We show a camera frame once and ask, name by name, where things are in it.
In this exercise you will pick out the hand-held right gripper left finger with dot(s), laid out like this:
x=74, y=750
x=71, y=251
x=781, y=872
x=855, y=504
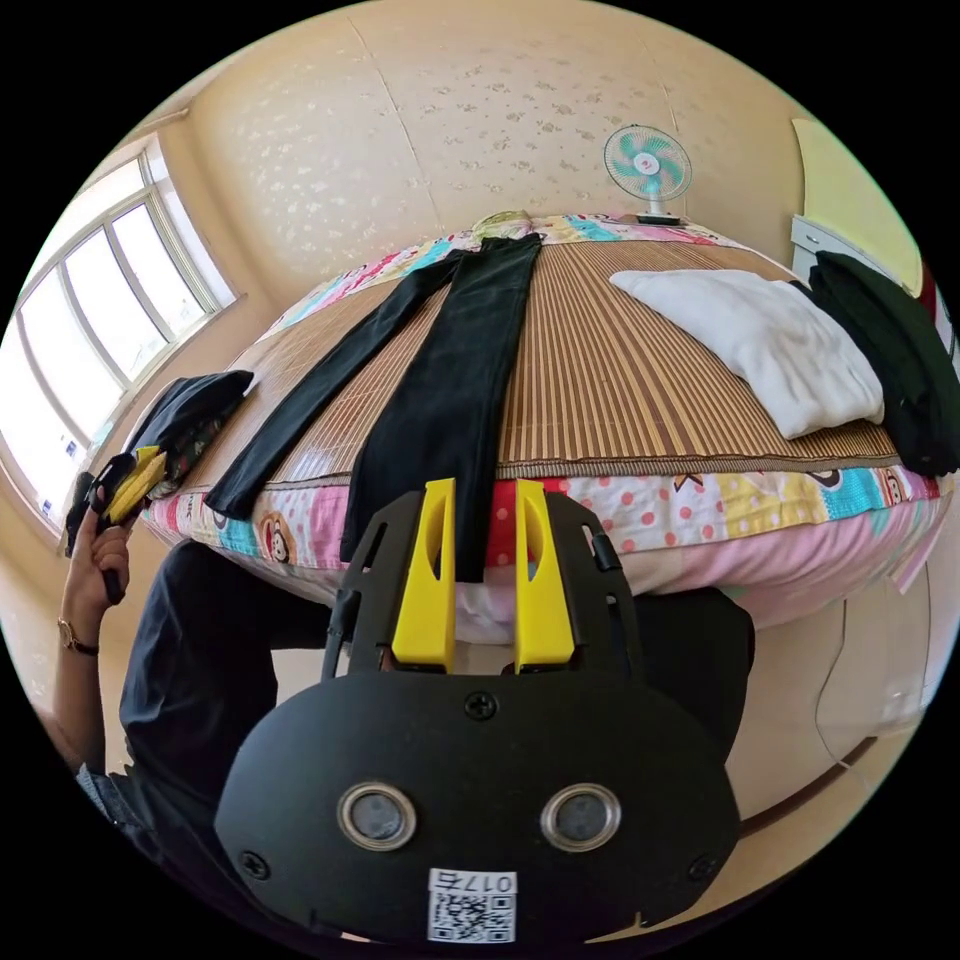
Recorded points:
x=424, y=600

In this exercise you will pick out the teal table fan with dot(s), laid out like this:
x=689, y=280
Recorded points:
x=646, y=161

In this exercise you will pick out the black pants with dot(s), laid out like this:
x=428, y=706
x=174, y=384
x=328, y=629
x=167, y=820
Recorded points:
x=450, y=375

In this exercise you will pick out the person's left hand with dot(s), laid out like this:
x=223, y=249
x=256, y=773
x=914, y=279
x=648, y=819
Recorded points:
x=101, y=559

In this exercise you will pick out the person's body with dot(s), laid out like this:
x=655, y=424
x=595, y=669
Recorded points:
x=195, y=720

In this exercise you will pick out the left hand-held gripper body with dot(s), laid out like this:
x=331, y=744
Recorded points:
x=84, y=517

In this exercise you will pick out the person's left forearm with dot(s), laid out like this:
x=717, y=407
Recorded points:
x=56, y=675

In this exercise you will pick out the pile of clothes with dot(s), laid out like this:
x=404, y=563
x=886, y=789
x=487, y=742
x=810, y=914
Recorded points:
x=191, y=409

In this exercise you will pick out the black folded garment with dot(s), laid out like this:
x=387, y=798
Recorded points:
x=892, y=352

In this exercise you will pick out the bed with woven mat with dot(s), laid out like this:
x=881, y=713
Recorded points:
x=637, y=360

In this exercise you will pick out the white and yellow cupboard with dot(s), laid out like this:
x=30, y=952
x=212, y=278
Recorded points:
x=847, y=187

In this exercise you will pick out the window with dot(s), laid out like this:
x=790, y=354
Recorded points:
x=82, y=322

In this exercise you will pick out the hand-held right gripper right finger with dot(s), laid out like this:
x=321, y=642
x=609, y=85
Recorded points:
x=541, y=600

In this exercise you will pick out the white folded garment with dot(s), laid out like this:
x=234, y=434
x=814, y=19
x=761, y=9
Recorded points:
x=772, y=345

